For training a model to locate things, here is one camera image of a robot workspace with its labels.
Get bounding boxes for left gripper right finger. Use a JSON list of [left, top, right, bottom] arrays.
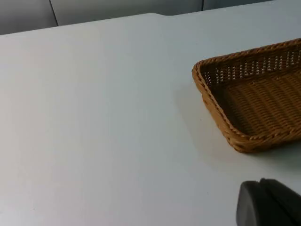
[[259, 178, 301, 226]]

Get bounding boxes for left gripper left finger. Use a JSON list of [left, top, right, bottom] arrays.
[[236, 180, 296, 226]]

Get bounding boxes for pale brown wicker basket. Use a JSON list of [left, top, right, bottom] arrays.
[[191, 38, 301, 154]]

